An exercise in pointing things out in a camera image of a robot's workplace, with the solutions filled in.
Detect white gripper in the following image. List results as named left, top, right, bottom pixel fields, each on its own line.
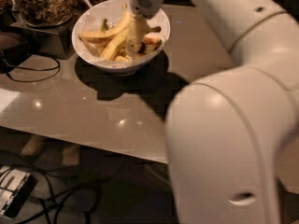
left=126, top=0, right=164, bottom=57

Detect long yellow front banana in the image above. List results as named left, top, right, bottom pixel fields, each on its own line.
left=100, top=24, right=162, bottom=61

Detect long yellow banana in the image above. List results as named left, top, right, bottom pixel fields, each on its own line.
left=78, top=3, right=130, bottom=43
left=100, top=24, right=162, bottom=61

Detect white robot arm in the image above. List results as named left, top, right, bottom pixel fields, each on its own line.
left=165, top=0, right=299, bottom=224

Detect small orange right banana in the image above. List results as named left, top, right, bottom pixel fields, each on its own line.
left=142, top=35, right=162, bottom=48

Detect long yellow rear banana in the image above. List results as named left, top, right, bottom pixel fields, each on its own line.
left=78, top=3, right=130, bottom=43

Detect white ceramic bowl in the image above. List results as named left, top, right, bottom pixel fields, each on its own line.
left=72, top=0, right=171, bottom=76

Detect dark metal stand block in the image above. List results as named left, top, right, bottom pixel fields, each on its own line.
left=9, top=12, right=78, bottom=60

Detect glass jar of nuts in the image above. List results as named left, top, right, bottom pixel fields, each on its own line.
left=15, top=0, right=73, bottom=27

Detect dark round object left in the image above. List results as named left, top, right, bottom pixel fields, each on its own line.
left=0, top=32, right=30, bottom=69

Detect black cable on table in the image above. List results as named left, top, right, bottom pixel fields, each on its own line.
left=0, top=51, right=62, bottom=84

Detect black cables on floor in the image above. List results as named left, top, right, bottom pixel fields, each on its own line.
left=0, top=149, right=101, bottom=224

